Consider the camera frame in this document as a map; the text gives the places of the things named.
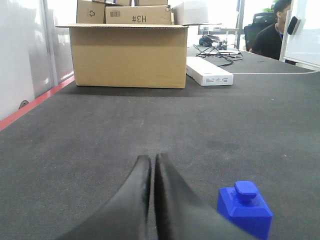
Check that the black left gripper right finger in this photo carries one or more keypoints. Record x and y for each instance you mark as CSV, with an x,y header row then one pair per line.
x,y
181,214

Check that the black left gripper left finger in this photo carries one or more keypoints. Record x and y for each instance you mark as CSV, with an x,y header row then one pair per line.
x,y
125,215

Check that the blue plastic block part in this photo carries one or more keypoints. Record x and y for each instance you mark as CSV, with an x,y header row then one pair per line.
x,y
244,206

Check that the long white carton box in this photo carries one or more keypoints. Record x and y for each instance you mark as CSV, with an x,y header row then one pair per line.
x,y
206,73

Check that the large open cardboard box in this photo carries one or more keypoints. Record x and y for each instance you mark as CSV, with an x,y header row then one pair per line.
x,y
129,55

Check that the person in black shirt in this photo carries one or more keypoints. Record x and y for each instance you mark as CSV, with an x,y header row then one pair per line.
x,y
268,42

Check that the cardboard box marked H3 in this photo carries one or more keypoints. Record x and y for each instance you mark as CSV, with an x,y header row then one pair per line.
x,y
141,15

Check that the white box behind cartons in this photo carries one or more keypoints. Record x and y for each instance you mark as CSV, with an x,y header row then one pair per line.
x,y
191,12

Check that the cardboard box with recycle symbol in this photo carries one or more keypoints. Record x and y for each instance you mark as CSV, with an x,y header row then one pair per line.
x,y
90,12

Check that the white whiteboard panel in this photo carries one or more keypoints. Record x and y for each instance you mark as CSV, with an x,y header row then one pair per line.
x,y
303,47

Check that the black office chair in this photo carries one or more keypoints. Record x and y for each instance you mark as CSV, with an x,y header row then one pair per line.
x,y
260,21

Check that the black whiteboard eraser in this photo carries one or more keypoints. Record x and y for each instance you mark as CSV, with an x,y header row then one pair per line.
x,y
293,25

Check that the red conveyor side rail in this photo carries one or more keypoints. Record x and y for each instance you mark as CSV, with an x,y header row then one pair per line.
x,y
37,101

